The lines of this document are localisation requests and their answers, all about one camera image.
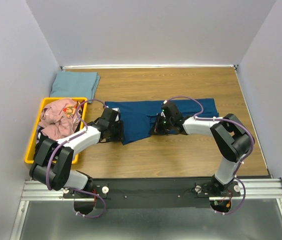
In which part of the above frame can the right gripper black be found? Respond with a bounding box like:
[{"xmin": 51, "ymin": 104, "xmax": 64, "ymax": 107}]
[{"xmin": 148, "ymin": 113, "xmax": 173, "ymax": 136}]

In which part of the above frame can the dark blue t-shirt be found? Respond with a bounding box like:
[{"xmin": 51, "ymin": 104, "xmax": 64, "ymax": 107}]
[{"xmin": 105, "ymin": 98, "xmax": 219, "ymax": 145}]

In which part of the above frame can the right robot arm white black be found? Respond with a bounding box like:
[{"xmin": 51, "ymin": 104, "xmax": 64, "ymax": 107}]
[{"xmin": 149, "ymin": 101, "xmax": 255, "ymax": 196}]

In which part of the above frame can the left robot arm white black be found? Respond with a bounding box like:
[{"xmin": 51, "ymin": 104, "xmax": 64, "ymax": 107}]
[{"xmin": 29, "ymin": 107, "xmax": 124, "ymax": 198}]

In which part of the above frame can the pink t-shirt in bin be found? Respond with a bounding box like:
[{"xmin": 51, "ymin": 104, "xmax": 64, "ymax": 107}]
[{"xmin": 38, "ymin": 98, "xmax": 80, "ymax": 140}]

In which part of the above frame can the yellow plastic bin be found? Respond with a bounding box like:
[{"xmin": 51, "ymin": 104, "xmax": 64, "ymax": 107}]
[{"xmin": 24, "ymin": 97, "xmax": 87, "ymax": 165}]

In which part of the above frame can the black garment in bin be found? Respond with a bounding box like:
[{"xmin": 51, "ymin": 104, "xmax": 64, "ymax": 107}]
[{"xmin": 32, "ymin": 124, "xmax": 81, "ymax": 161}]

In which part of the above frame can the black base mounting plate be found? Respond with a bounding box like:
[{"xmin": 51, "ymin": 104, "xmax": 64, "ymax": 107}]
[{"xmin": 63, "ymin": 177, "xmax": 242, "ymax": 214}]

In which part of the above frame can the folded light blue t-shirt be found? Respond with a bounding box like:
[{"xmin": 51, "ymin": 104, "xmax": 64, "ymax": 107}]
[{"xmin": 50, "ymin": 71, "xmax": 100, "ymax": 99}]

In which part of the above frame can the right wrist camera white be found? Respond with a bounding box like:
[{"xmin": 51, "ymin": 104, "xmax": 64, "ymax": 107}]
[{"xmin": 161, "ymin": 100, "xmax": 170, "ymax": 119}]

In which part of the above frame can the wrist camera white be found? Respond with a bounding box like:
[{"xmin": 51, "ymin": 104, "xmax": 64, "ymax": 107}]
[
  {"xmin": 112, "ymin": 108, "xmax": 121, "ymax": 122},
  {"xmin": 161, "ymin": 100, "xmax": 170, "ymax": 119}
]

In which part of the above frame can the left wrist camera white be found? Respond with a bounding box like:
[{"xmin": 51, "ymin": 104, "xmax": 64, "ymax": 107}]
[{"xmin": 112, "ymin": 108, "xmax": 121, "ymax": 122}]

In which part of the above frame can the aluminium extrusion rail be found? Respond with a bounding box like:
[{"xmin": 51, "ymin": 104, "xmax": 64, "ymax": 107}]
[{"xmin": 20, "ymin": 178, "xmax": 282, "ymax": 201}]

